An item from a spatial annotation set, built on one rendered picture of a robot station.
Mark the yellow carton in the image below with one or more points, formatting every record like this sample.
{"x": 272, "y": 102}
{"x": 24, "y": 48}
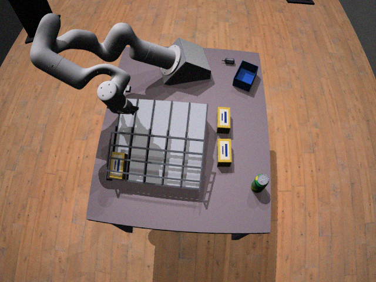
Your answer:
{"x": 118, "y": 165}
{"x": 224, "y": 152}
{"x": 223, "y": 120}

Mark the green drink can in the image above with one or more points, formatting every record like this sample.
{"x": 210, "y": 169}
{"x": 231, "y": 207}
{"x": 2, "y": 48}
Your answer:
{"x": 259, "y": 183}

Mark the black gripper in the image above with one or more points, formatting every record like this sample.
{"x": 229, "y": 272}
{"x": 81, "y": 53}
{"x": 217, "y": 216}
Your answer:
{"x": 127, "y": 109}

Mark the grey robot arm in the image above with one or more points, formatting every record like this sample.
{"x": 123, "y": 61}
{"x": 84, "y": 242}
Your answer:
{"x": 46, "y": 46}

